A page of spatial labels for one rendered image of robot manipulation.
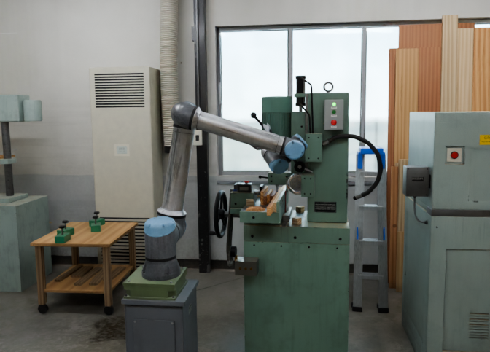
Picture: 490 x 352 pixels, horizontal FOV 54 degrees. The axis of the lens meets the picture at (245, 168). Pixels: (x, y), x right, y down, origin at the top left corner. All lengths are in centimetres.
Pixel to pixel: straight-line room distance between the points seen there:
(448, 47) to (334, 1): 97
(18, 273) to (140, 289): 208
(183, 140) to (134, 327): 93
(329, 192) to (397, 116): 151
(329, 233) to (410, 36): 209
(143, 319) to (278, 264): 78
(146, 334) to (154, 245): 41
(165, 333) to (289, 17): 278
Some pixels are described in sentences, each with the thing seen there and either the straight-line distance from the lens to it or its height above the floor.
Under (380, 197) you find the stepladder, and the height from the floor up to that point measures 81.
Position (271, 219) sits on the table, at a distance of 250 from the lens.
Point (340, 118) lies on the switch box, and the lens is 258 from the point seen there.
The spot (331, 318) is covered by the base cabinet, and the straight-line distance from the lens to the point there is 277.
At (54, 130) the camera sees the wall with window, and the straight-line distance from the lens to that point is 469.
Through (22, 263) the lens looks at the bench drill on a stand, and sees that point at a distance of 431.
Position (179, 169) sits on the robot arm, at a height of 114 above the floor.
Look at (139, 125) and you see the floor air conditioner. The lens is 405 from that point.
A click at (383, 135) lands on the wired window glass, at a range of 424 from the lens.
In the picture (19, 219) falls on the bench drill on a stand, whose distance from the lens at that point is 422.
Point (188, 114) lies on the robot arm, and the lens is 225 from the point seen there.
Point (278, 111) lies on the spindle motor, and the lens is 268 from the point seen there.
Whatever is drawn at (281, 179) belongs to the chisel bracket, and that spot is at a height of 103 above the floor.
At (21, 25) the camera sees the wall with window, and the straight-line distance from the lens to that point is 489.
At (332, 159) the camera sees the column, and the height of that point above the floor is 116.
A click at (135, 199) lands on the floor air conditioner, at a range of 413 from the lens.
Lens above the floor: 142
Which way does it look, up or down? 7 degrees down
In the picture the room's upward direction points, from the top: 1 degrees counter-clockwise
